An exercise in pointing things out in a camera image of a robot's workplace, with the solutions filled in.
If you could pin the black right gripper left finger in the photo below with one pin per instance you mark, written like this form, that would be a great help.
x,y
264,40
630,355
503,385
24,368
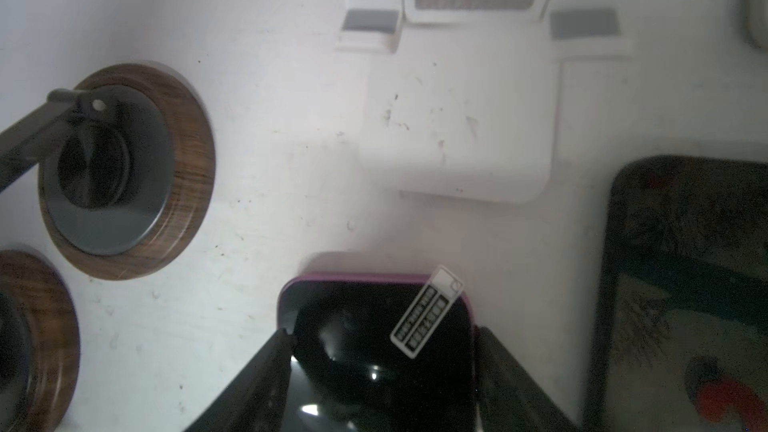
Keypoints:
x,y
256,398

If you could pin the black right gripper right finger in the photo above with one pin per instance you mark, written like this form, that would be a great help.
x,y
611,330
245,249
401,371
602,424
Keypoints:
x,y
508,398

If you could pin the black phone with sticker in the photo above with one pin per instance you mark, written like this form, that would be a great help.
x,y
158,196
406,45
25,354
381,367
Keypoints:
x,y
680,340

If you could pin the dark round stand front left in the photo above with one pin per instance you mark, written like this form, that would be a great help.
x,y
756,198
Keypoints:
x,y
40,344

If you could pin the round wooden phone stand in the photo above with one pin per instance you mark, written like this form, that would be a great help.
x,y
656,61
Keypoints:
x,y
126,168

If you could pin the white phone stand centre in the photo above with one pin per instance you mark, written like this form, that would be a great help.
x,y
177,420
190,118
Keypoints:
x,y
462,95

